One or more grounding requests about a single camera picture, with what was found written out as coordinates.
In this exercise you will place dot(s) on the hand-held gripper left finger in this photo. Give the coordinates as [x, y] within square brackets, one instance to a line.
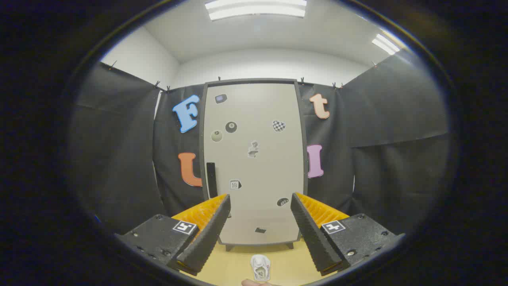
[206, 242]

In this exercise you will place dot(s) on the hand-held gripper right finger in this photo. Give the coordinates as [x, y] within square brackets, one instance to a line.
[313, 238]

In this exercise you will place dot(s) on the white baby shoes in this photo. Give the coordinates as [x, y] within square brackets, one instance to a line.
[260, 267]

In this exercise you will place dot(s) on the grey shoe cabinet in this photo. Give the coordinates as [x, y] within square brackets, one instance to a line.
[305, 167]

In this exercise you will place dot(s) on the black backdrop cloth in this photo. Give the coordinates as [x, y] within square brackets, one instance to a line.
[119, 159]

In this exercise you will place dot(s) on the small ceiling light panel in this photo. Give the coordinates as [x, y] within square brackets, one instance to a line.
[385, 43]

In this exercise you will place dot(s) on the large ceiling light panel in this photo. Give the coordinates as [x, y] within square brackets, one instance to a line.
[256, 10]

